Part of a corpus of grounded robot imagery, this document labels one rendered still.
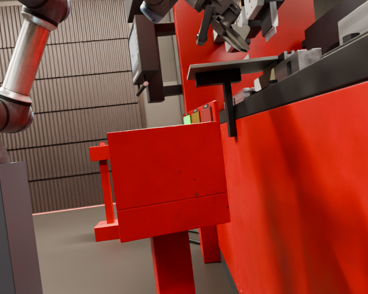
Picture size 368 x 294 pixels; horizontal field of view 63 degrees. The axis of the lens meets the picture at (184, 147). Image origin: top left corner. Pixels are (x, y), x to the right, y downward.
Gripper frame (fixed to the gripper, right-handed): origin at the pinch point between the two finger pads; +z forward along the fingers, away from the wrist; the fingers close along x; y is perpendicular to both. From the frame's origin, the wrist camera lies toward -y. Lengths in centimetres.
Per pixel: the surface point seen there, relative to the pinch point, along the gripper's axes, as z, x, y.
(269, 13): -1.7, -2.7, 12.7
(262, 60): 6.6, -7.3, -1.2
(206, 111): 4, -50, -30
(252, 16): -5.8, 6.7, 12.7
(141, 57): -47, 97, -12
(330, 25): 22, 53, 60
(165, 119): -23, 332, -23
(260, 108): 12.7, -28.5, -17.7
